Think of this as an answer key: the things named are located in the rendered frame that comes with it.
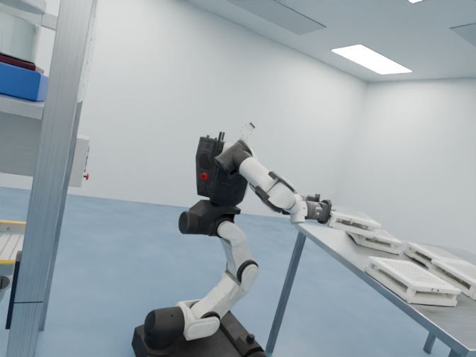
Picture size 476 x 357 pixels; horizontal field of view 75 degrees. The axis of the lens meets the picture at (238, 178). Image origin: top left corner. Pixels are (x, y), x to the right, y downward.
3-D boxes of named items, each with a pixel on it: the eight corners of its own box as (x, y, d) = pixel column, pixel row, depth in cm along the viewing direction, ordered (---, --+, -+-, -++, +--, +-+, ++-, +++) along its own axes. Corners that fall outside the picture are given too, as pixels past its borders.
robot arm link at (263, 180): (289, 180, 112) (253, 150, 126) (265, 206, 113) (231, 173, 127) (299, 191, 121) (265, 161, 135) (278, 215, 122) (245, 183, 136)
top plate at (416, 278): (412, 290, 111) (414, 285, 111) (367, 260, 135) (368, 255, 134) (460, 295, 119) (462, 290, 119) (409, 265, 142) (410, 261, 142)
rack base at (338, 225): (358, 224, 175) (359, 219, 175) (377, 238, 151) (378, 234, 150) (316, 213, 175) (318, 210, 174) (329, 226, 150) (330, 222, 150)
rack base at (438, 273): (465, 278, 163) (466, 273, 163) (513, 304, 139) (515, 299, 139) (427, 271, 157) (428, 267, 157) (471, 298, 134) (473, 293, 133)
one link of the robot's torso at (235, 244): (245, 290, 174) (212, 233, 152) (229, 275, 189) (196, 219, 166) (265, 273, 180) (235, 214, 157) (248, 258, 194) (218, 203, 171)
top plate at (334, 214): (360, 215, 174) (362, 212, 174) (380, 229, 150) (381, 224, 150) (319, 205, 174) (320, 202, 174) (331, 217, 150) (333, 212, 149)
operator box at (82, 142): (81, 180, 179) (89, 136, 175) (81, 188, 164) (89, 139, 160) (69, 178, 176) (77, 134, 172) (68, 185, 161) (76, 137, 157)
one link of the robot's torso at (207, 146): (183, 201, 144) (200, 126, 139) (193, 188, 178) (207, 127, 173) (244, 216, 145) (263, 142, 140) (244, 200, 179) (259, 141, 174)
